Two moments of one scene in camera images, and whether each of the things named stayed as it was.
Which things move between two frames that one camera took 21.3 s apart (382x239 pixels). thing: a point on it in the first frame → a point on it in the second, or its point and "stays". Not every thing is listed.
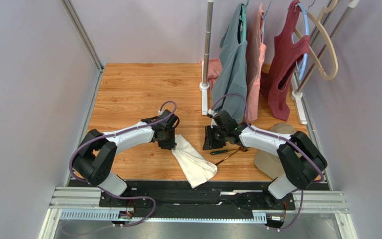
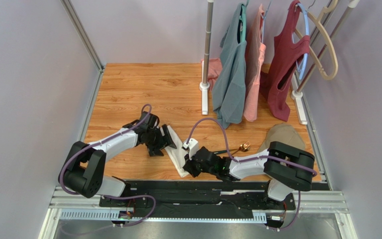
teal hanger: x=242 y=19 stays
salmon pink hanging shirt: x=255 y=51 stays
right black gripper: x=213 y=137 → x=192 y=164
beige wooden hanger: x=326 y=74 stays
